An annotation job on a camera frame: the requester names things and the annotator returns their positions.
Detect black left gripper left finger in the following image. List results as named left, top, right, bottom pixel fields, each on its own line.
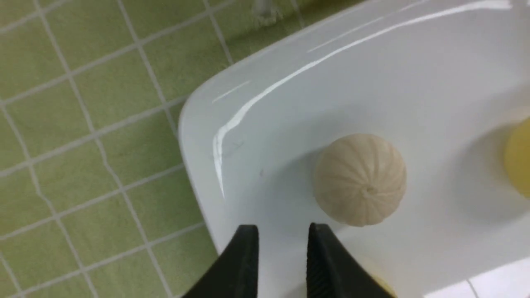
left=183, top=225, right=259, bottom=298

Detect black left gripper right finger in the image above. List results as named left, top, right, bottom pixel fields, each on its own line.
left=306, top=223, right=395, bottom=298

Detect white steamed bun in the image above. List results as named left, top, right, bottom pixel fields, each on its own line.
left=313, top=133, right=407, bottom=228

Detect yellow steamed bun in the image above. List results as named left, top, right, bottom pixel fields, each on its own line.
left=503, top=118, right=530, bottom=198

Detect white square plate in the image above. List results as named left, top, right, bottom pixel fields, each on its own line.
left=178, top=0, right=530, bottom=298

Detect green checkered tablecloth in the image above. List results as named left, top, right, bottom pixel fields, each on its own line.
left=0, top=0, right=365, bottom=298

